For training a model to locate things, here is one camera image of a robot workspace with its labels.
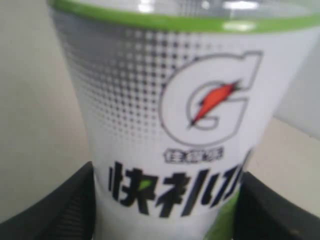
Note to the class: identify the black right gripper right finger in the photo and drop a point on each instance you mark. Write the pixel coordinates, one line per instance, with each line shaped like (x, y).
(262, 214)

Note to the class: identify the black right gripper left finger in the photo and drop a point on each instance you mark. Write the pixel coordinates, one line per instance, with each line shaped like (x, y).
(67, 213)

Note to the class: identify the clear plastic drink bottle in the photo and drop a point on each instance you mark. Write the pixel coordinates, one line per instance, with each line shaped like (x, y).
(175, 95)

